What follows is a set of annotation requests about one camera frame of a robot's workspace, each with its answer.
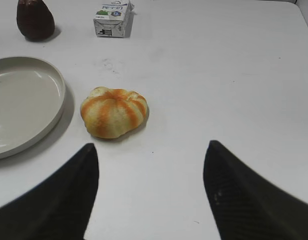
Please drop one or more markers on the white milk carton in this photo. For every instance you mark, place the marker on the white milk carton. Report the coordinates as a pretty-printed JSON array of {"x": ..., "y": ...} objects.
[{"x": 112, "y": 18}]

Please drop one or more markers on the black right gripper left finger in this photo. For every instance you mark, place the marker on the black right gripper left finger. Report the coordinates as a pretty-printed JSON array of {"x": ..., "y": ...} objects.
[{"x": 59, "y": 207}]

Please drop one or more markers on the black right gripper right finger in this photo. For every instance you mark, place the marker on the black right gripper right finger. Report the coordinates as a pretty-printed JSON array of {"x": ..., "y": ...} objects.
[{"x": 245, "y": 205}]

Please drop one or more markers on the dark red wax apple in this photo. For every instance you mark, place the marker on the dark red wax apple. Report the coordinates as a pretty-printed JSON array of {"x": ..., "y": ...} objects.
[{"x": 34, "y": 20}]

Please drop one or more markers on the orange striped bread bun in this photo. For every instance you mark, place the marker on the orange striped bread bun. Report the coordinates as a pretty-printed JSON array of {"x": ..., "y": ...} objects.
[{"x": 109, "y": 113}]

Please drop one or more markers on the white round plate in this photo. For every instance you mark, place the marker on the white round plate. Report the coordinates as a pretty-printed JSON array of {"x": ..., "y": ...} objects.
[{"x": 32, "y": 100}]

